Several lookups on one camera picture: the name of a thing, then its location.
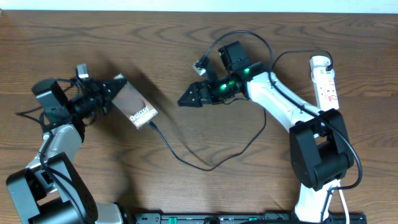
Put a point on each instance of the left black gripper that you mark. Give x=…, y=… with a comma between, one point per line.
x=104, y=94

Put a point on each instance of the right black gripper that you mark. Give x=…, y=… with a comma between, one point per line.
x=196, y=87

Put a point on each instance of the Galaxy smartphone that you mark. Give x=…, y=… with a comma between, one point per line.
x=133, y=105

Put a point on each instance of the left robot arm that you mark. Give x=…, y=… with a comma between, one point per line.
x=49, y=189

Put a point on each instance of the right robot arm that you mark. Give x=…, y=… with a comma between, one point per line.
x=320, y=152

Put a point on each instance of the white USB charger plug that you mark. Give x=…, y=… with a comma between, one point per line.
x=321, y=61

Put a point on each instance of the white power strip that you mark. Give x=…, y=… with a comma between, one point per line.
x=325, y=89

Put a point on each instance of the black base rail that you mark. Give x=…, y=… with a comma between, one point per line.
x=226, y=218

